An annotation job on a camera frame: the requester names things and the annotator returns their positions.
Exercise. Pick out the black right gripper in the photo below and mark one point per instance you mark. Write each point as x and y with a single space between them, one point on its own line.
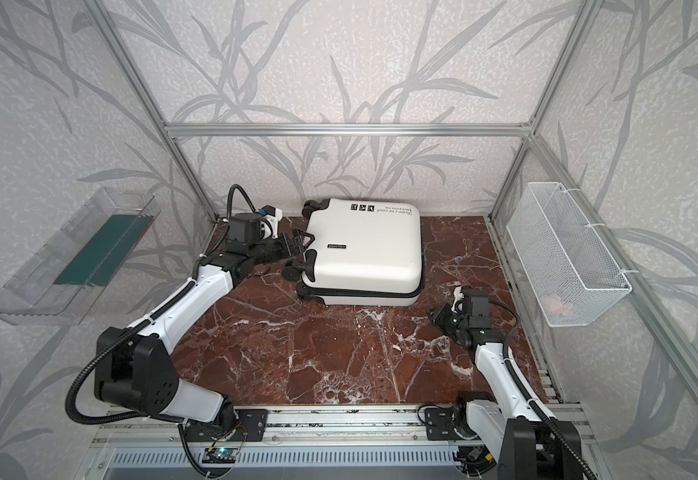
445 320

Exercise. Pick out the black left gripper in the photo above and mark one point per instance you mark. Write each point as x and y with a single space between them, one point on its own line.
288 246

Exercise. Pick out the white black suitcase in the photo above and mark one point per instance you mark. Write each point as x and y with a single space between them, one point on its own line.
363 253

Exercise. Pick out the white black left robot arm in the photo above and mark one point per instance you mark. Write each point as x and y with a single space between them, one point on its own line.
133 368

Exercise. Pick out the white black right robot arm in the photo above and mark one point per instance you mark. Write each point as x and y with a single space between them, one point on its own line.
521 437

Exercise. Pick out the pink item in basket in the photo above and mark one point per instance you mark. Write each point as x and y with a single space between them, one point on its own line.
556 306

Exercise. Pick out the green board in bin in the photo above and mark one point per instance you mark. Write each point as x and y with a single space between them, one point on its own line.
99 260

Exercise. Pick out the green circuit board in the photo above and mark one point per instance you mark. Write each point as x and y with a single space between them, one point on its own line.
220 455

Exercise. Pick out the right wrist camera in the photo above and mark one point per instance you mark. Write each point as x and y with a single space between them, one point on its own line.
457 306

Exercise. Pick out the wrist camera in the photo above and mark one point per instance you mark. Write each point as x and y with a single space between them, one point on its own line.
270 217
457 306

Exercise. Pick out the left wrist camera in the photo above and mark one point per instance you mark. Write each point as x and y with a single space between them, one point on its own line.
270 217

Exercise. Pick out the white wire mesh basket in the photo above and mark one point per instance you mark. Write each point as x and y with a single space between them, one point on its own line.
562 253

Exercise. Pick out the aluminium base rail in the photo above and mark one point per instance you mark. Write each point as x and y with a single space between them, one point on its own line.
334 425

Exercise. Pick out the clear plastic wall bin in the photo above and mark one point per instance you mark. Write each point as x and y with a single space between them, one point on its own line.
31 298

